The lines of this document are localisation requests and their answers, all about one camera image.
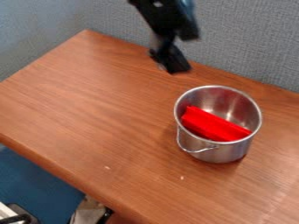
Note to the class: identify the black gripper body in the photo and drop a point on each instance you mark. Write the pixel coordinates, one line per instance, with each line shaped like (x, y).
(169, 16)

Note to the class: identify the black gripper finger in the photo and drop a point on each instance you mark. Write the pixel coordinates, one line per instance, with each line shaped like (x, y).
(176, 63)
(160, 45)

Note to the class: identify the stainless steel pot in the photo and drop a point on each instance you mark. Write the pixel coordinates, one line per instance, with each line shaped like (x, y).
(231, 105)

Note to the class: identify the red plastic block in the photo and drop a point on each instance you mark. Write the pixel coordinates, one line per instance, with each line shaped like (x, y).
(211, 127)

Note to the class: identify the white and black floor object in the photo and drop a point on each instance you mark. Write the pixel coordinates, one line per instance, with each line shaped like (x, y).
(13, 214)

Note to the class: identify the grey table leg bracket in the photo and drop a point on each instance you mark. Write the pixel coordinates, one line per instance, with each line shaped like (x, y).
(90, 212)

